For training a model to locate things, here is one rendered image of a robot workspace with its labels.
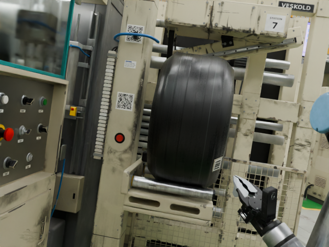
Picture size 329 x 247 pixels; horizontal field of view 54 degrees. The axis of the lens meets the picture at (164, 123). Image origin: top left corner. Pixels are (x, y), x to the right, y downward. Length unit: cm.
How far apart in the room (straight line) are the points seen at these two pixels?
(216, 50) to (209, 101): 66
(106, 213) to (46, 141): 42
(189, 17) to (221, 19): 16
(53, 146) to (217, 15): 99
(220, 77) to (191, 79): 11
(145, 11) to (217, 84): 47
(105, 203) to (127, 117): 39
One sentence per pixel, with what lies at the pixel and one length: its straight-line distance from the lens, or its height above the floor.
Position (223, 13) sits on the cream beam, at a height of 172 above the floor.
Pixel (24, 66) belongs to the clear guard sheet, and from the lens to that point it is 108.
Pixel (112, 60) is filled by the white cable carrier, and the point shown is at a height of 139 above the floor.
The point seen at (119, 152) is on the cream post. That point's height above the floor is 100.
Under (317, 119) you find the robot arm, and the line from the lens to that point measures 98.
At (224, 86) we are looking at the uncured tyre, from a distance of 121.
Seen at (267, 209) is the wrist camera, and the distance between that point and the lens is 111.
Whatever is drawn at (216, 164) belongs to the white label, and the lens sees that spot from 123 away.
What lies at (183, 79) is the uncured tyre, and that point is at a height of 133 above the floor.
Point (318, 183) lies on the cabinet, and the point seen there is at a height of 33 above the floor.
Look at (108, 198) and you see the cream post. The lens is 147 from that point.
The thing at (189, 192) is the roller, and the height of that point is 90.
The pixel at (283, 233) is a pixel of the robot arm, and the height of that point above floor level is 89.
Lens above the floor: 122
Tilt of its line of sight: 3 degrees down
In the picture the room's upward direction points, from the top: 9 degrees clockwise
